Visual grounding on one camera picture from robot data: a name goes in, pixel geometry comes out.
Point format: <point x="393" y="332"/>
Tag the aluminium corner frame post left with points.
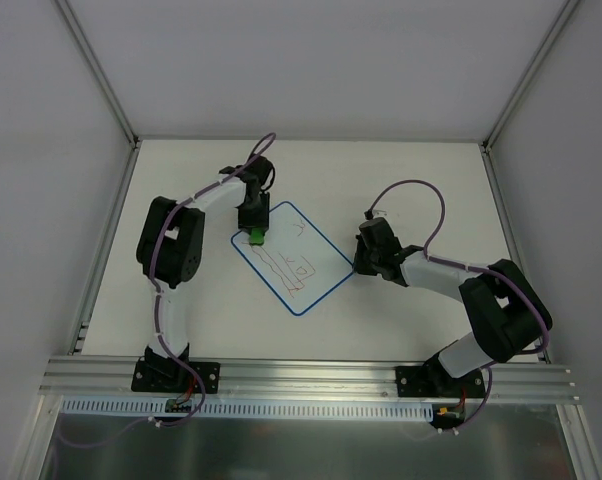
<point x="80" y="39"/>

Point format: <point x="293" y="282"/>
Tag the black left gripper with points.
<point x="253" y="221"/>

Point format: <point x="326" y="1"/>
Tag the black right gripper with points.
<point x="363" y="261"/>

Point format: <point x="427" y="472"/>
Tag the green whiteboard eraser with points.
<point x="257" y="236"/>

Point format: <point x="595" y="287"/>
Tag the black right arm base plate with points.
<point x="432" y="381"/>

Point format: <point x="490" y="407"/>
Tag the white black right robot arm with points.
<point x="504" y="312"/>

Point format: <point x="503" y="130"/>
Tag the blue-framed small whiteboard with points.
<point x="298" y="263"/>

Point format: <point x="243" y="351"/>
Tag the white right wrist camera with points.
<point x="374" y="213"/>

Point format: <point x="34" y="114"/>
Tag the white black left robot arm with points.
<point x="171" y="243"/>

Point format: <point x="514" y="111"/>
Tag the aluminium corner frame post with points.
<point x="557" y="26"/>
<point x="80" y="39"/>

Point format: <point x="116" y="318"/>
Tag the aluminium front rail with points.
<point x="348" y="381"/>

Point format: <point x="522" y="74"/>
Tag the aluminium corner frame post right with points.
<point x="557" y="26"/>

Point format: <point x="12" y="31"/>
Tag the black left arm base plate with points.
<point x="165" y="376"/>

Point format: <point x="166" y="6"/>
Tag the white slotted cable duct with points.
<point x="250" y="409"/>

